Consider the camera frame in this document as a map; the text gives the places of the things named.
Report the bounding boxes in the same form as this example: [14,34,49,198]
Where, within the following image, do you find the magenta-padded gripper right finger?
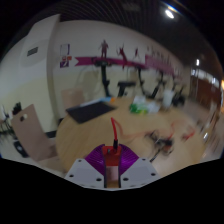
[118,143,161,190]

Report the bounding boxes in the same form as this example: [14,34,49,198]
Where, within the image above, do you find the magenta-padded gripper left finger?
[64,143,107,189]

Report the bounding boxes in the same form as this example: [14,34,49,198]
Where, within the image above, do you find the red charger block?
[101,145,123,168]

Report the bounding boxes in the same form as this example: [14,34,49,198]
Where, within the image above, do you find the red charger cable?
[109,116,198,151]

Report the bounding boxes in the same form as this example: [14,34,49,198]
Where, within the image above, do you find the black mouse pad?
[65,101,118,124]

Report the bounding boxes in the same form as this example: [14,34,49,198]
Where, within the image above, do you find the green wet wipes pack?
[129,102,161,115]

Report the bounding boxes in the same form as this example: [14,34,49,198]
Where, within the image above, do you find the white tissue box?
[133,95,148,105]

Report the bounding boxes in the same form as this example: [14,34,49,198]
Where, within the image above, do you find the light wooden chair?
[10,103,58,163]
[61,88,86,109]

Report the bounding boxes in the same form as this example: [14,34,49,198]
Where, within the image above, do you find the black bag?
[13,139,29,158]

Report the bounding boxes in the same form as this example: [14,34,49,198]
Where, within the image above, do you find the blue and orange pen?
[99,96,117,103]

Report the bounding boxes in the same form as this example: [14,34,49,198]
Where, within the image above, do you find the row of black exercise bikes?
[91,56,188,108]

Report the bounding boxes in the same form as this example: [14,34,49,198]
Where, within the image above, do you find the ceiling lights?
[164,9,201,68]

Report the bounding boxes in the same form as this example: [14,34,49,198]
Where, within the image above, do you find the black power strip cable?
[144,129,176,163]

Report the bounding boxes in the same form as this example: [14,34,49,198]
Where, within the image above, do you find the magenta wall banner with figures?
[74,39,183,76]

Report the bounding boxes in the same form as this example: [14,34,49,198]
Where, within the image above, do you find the wall poster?
[59,43,73,69]

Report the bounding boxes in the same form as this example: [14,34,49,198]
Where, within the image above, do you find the wall air vent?
[26,46,39,57]

